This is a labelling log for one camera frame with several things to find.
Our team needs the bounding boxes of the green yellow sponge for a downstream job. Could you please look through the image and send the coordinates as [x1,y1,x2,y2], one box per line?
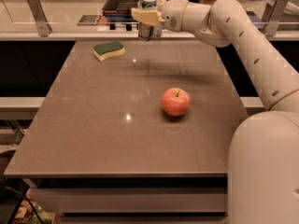
[93,40,125,62]

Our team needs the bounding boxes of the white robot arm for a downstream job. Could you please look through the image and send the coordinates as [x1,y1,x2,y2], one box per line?
[132,0,299,224]

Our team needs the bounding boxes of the silver blue redbull can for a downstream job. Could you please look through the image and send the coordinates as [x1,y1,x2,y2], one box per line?
[137,0,157,41]

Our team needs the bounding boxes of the grey table drawer front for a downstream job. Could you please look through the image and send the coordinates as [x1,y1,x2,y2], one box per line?
[29,188,227,214]

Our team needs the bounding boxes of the left metal glass bracket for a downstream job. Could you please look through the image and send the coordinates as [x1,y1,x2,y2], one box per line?
[26,0,52,36]

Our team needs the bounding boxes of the dark open tray box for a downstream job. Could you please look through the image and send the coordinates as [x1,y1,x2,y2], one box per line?
[101,0,163,17]

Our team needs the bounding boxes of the right metal glass bracket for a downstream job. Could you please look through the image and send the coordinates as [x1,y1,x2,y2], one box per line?
[262,0,289,36]

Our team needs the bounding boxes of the red apple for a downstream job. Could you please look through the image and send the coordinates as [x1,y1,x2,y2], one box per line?
[162,88,191,117]

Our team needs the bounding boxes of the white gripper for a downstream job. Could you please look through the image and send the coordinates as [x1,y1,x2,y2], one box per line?
[131,0,189,32]

